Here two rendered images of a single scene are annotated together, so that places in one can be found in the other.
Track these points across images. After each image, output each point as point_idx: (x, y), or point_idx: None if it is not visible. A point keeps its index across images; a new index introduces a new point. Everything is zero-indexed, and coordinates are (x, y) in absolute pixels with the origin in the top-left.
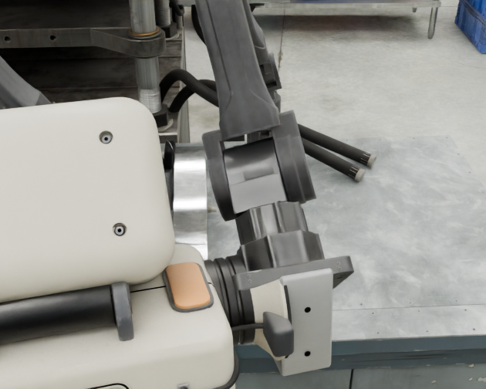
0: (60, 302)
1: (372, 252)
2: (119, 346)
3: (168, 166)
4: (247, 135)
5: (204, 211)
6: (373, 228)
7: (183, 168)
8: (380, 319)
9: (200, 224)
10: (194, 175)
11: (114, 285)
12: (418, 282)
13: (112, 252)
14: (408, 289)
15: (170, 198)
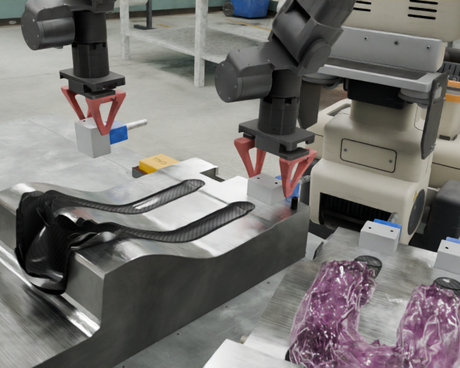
0: None
1: (28, 170)
2: None
3: (29, 242)
4: (103, 52)
5: (103, 191)
6: None
7: (62, 192)
8: (112, 152)
9: (128, 185)
10: (63, 189)
11: None
12: (53, 150)
13: None
14: (66, 152)
15: (109, 208)
